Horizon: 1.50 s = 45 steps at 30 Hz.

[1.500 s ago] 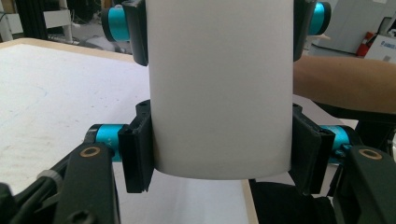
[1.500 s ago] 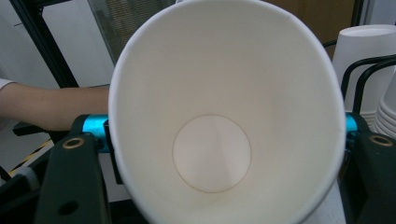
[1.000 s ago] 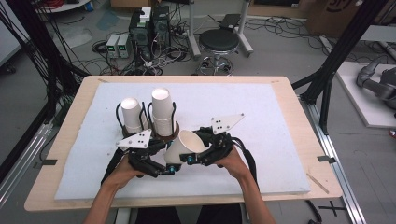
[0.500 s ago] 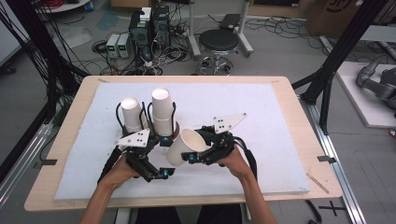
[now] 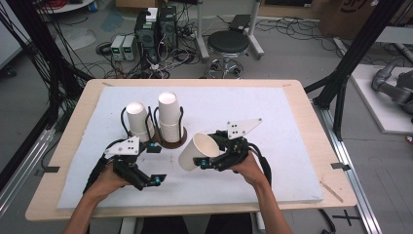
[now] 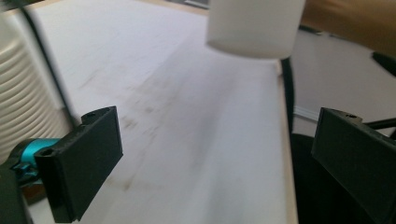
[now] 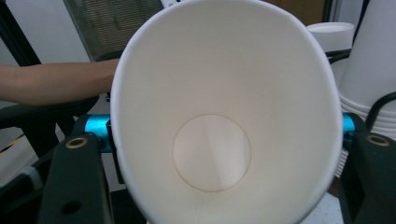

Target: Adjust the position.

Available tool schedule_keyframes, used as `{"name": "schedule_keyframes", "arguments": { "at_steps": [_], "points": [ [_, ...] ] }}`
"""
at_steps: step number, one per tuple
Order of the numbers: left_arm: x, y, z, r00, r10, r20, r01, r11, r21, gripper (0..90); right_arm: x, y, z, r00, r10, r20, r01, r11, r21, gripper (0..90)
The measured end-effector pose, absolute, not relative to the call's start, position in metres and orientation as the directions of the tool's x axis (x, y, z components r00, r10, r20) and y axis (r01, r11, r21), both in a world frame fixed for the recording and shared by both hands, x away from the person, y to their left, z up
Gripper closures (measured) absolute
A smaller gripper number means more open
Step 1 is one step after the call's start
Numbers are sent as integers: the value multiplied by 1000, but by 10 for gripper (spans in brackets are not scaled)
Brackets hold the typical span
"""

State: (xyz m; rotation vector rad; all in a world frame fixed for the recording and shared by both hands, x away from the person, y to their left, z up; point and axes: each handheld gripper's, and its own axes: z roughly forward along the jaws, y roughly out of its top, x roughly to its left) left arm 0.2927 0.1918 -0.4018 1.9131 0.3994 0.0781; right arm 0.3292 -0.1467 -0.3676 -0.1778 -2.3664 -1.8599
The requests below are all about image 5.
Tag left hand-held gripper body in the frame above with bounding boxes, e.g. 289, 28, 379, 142
103, 136, 147, 192

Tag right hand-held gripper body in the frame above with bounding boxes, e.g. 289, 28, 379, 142
211, 117, 264, 173

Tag single white paper cup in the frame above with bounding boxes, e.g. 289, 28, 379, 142
177, 132, 222, 173

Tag dark wire cup holder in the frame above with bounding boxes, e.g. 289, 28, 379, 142
120, 104, 189, 150

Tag tall stack of paper cups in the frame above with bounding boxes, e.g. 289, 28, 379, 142
157, 91, 185, 144

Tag person's right hand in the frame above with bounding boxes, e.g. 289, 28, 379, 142
226, 153, 270, 189

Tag person's left hand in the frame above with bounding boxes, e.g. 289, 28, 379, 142
85, 161, 131, 200

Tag short stack of paper cups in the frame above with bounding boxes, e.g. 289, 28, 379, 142
125, 100, 156, 143

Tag white foam mat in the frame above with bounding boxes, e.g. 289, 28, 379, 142
56, 85, 325, 210

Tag person's dark trousers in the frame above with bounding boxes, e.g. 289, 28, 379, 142
139, 213, 253, 234

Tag white table leg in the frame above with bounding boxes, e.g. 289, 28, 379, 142
255, 211, 266, 234

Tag grey power supply unit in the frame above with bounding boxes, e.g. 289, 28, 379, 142
109, 34, 127, 62
122, 34, 137, 62

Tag black round stool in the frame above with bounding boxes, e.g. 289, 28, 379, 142
206, 29, 251, 80

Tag white metal stand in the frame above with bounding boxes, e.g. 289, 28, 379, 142
194, 0, 266, 61

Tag black computer tower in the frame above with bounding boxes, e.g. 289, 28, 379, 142
158, 5, 179, 51
133, 11, 161, 64

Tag flat black device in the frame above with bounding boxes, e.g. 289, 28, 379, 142
228, 14, 252, 32

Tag small white box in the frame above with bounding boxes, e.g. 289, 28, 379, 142
145, 7, 160, 23

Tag white base board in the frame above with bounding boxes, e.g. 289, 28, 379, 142
350, 63, 413, 136

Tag brown cardboard box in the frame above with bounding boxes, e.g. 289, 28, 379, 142
319, 0, 379, 41

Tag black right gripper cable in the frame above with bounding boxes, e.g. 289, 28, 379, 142
245, 141, 274, 187

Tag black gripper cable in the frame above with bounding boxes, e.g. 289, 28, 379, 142
83, 155, 110, 195
245, 141, 274, 187

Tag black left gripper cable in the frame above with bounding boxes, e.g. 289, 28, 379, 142
83, 155, 110, 195

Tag tangle of floor cables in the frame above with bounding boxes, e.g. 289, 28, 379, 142
81, 28, 208, 80

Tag coiled black cable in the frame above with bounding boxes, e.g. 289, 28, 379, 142
94, 41, 114, 57

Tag aluminium floor rail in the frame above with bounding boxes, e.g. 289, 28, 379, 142
312, 98, 385, 234
0, 127, 56, 218

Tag black floor cable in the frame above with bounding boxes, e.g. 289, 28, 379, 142
318, 208, 337, 234

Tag black frame with cable bundle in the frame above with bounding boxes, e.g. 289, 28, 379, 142
0, 0, 95, 193

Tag black metal frame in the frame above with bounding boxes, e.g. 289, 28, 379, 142
304, 0, 407, 141

